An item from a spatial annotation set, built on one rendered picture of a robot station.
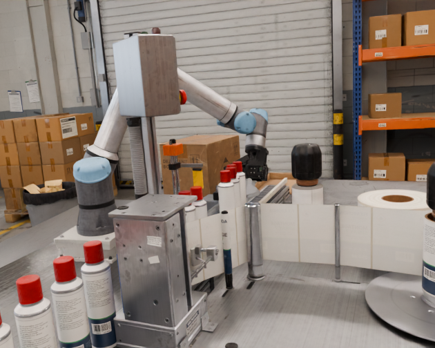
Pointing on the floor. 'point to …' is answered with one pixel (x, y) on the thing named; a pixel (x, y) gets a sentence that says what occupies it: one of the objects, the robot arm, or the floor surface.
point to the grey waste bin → (49, 210)
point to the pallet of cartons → (40, 152)
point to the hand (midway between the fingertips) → (243, 200)
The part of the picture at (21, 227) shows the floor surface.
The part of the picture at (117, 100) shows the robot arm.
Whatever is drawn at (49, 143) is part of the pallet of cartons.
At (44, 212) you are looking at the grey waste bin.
